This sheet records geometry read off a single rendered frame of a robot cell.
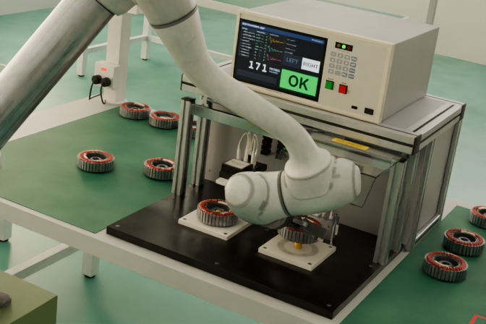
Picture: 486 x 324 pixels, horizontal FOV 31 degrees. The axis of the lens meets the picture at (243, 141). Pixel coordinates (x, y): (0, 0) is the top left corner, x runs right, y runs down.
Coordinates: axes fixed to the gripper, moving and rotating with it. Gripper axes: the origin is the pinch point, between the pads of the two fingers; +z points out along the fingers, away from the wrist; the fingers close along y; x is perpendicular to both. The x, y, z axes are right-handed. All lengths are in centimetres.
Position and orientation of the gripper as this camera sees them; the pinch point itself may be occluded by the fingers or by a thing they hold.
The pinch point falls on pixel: (299, 228)
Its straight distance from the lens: 226.0
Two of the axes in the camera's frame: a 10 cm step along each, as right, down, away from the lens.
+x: 3.6, -9.2, 1.4
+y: 8.6, 2.6, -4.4
